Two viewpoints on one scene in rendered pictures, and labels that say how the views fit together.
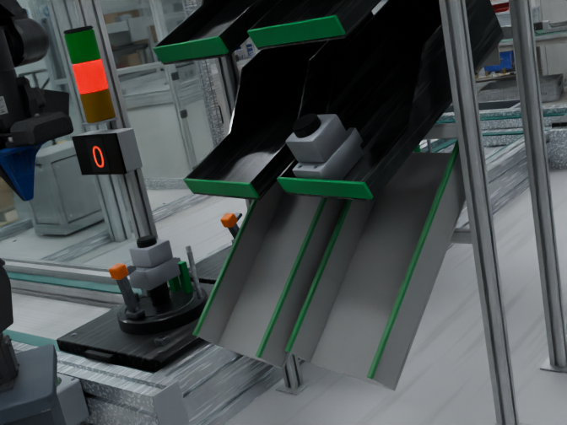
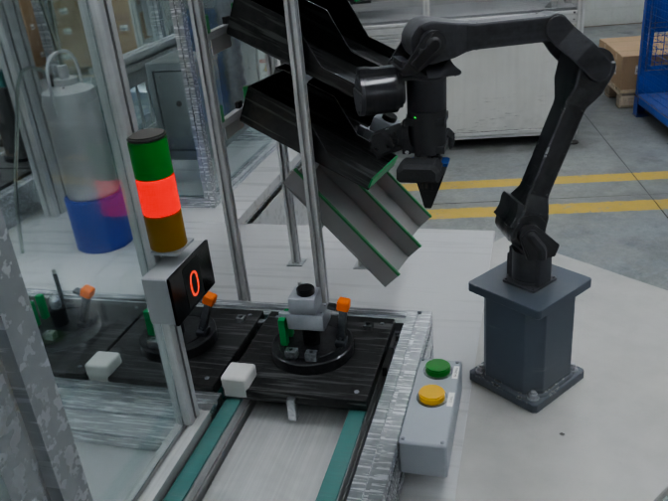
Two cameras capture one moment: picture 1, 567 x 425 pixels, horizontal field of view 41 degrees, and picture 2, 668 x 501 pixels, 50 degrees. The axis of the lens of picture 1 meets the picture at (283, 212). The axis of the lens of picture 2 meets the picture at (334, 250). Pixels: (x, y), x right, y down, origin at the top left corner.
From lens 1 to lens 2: 191 cm
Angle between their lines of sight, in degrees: 104
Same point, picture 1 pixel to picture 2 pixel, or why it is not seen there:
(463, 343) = (268, 291)
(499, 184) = not seen: outside the picture
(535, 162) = (284, 154)
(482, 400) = (335, 275)
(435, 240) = not seen: hidden behind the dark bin
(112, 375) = (408, 346)
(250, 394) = not seen: hidden behind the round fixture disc
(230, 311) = (371, 266)
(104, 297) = (202, 477)
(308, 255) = (373, 202)
